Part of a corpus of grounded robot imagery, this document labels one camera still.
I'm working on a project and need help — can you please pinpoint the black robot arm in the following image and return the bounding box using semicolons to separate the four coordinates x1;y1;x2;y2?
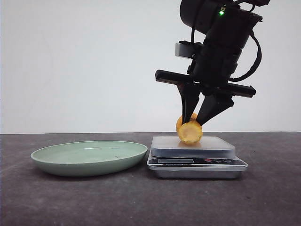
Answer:
155;0;262;125

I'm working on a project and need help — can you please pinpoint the silver digital kitchen scale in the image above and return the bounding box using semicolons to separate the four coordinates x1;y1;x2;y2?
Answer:
147;136;248;179

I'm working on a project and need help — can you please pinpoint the yellow corn cob piece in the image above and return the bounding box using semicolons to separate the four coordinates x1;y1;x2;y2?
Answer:
176;113;203;145

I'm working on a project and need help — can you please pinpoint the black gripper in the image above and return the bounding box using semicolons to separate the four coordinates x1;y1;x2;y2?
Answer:
155;42;256;126

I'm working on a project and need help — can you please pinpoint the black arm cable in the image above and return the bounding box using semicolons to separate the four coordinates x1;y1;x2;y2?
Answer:
231;30;262;82

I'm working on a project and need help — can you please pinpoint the green shallow plate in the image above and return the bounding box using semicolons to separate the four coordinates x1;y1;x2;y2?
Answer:
31;141;148;177

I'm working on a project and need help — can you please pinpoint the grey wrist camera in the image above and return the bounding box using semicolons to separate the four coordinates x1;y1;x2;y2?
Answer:
175;40;203;59

